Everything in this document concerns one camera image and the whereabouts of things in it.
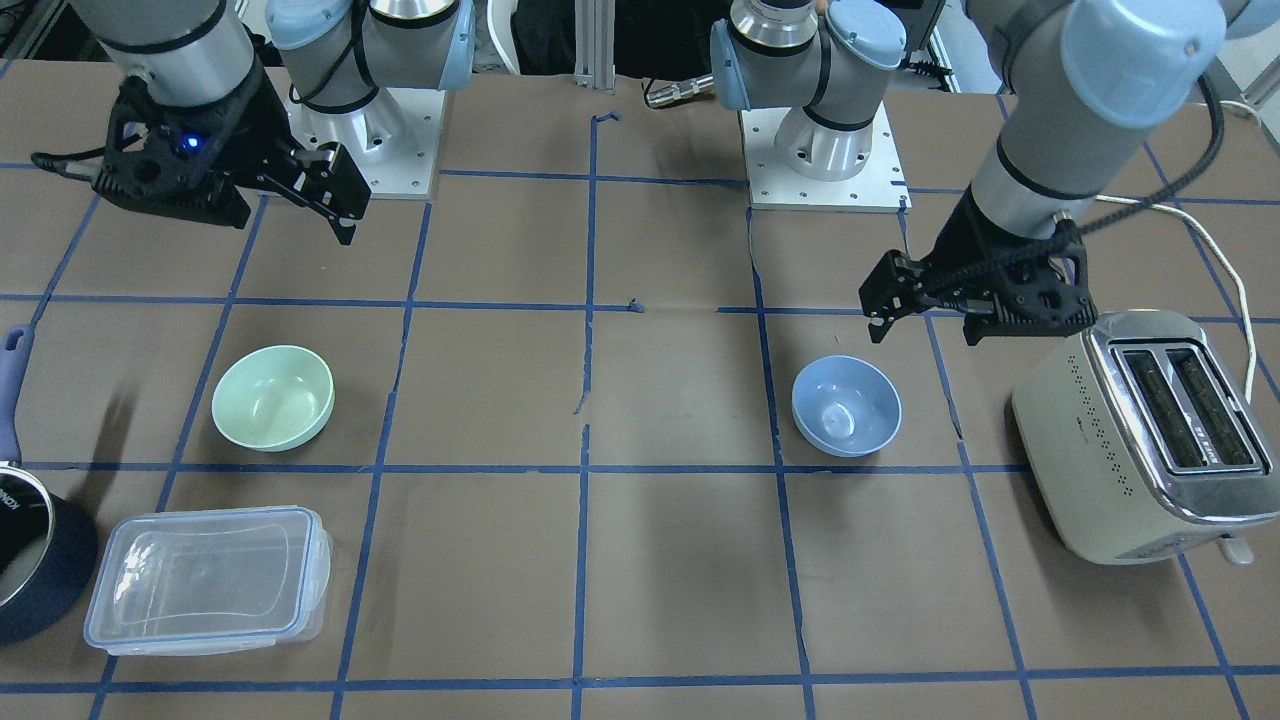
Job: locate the clear plastic food container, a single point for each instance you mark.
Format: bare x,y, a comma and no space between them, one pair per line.
200,583

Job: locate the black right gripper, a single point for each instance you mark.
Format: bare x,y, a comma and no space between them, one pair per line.
253,128

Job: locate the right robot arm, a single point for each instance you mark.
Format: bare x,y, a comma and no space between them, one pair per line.
330,56

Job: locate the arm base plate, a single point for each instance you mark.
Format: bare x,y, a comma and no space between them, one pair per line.
394,140
830,160

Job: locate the silver toaster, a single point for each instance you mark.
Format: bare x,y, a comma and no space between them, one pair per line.
1142,443

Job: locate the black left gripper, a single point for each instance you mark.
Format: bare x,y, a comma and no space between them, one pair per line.
966,243

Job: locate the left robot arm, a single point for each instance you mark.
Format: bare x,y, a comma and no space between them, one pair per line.
1091,80

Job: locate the blue bowl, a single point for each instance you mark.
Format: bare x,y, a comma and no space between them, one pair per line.
845,406

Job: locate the green bowl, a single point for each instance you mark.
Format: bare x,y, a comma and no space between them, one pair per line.
275,399

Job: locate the dark blue saucepan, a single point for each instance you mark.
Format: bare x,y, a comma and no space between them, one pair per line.
48,545

